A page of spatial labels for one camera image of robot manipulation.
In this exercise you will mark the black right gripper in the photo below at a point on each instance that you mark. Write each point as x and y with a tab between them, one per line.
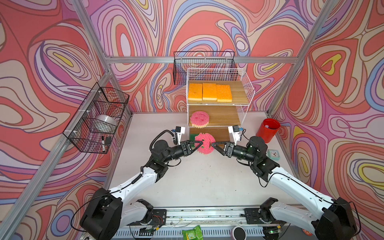
228	148

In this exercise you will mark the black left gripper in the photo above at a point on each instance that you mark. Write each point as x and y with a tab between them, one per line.
186	150

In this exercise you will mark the yellow green sponge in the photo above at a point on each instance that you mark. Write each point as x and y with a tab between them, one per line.
192	137

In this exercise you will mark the pink smiley sponge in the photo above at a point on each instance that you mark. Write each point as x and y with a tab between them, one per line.
199	119
207	139

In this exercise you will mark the orange yellow sponge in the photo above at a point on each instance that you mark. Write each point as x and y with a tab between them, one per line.
209	92
195	92
224	94

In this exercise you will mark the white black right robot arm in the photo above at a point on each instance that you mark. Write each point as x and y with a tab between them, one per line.
325	217

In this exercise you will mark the red ribbed metal bucket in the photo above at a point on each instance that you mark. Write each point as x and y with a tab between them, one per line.
268	129

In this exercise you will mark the small mint alarm clock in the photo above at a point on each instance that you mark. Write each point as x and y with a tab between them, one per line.
273	154

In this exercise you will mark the black round speaker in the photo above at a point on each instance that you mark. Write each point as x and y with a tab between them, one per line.
238	233

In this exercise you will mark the green snack packet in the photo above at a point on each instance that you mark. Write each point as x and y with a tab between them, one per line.
193	234

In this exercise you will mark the black marker in basket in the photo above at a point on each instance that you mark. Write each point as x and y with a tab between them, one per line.
103	145

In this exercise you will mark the silver bowl in basket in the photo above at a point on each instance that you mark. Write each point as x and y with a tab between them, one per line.
105	121

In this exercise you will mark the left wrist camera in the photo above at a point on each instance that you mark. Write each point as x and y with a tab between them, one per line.
178	132

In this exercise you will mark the white wire wooden shelf rack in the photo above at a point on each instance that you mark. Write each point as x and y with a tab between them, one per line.
221	115

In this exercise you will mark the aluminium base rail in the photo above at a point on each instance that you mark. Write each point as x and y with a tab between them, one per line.
216	224

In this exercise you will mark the black wire basket back wall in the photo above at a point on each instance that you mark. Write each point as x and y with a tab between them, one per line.
183	60

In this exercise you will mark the black wire basket wall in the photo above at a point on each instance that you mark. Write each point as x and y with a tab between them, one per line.
183	60
82	132

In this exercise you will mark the black wire basket left wall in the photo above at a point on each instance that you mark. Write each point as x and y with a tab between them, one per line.
82	132

